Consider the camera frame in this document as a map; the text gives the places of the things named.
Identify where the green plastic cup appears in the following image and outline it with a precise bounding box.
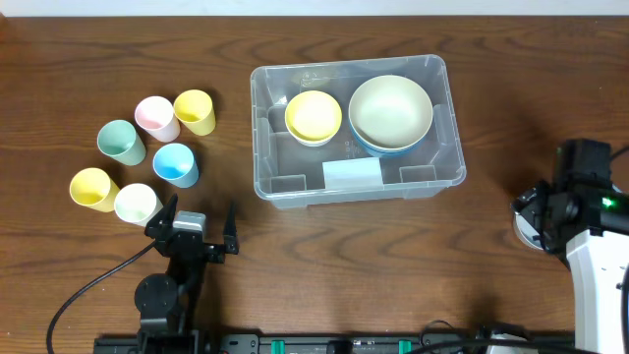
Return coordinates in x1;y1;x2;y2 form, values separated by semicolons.
97;120;146;166

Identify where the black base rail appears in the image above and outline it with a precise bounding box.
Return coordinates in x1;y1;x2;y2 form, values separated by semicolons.
92;332;586;354

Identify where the yellow plastic cup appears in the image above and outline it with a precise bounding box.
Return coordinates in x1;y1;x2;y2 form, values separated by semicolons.
69;167;120;212
173;89;216;136

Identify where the large beige bowl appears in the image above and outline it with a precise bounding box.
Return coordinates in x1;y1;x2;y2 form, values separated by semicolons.
348;75;433;150

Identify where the pink plastic cup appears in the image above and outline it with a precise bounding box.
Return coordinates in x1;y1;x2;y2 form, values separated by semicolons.
134;95;181;143

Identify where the silver camera on left gripper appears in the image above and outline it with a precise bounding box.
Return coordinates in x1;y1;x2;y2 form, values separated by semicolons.
173;210;206;234

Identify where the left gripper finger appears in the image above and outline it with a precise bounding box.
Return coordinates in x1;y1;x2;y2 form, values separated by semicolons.
144;194;178;240
223;203;239;255

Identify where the yellow plastic cup lower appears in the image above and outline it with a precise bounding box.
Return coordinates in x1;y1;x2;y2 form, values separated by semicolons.
69;167;120;212

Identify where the pale white-green plastic cup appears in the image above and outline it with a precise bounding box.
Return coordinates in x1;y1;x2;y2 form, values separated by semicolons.
114;183;163;227

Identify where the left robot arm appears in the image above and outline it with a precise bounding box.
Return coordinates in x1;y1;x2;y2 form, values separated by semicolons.
135;195;239;353

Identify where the light grey-blue bowl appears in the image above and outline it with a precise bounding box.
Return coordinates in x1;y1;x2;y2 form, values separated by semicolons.
513;212;543;251

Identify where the small white bowl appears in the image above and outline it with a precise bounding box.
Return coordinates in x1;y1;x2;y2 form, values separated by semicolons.
288;127;338;148

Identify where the yellow bowl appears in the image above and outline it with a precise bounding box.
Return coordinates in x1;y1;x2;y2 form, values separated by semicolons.
284;90;342;132

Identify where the blue plastic cup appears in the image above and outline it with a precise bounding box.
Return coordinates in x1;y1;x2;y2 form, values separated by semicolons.
152;143;200;188

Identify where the white label on bin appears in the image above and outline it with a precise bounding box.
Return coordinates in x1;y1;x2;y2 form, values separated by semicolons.
322;157;383;190

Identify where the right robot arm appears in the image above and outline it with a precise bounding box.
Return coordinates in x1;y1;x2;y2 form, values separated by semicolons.
511;181;628;353

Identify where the yellow plastic cup upper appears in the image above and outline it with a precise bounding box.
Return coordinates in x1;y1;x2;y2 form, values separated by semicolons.
173;89;216;136

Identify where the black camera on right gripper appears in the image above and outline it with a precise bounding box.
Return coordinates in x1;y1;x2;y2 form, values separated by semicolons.
552;139;612;192

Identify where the clear plastic storage bin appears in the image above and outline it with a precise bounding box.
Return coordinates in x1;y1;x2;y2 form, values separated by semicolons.
250;54;467;209

